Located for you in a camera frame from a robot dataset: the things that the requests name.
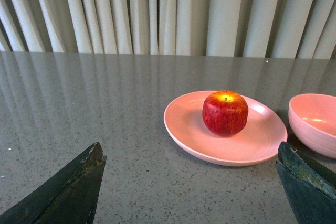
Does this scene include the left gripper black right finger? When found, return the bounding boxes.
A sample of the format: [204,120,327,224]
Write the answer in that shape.
[276,142,335,223]

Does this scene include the pink plate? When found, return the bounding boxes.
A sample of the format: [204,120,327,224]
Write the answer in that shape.
[164,91,288,167]

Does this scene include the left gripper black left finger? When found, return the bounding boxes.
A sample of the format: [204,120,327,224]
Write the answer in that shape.
[1,142,106,223]

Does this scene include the white pleated curtain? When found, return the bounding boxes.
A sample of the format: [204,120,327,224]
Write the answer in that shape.
[1,0,335,59]

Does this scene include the red apple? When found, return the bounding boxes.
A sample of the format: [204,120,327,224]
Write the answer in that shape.
[202,90,249,137]

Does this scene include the pink bowl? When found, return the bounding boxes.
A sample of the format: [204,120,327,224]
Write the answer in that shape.
[288,93,335,158]

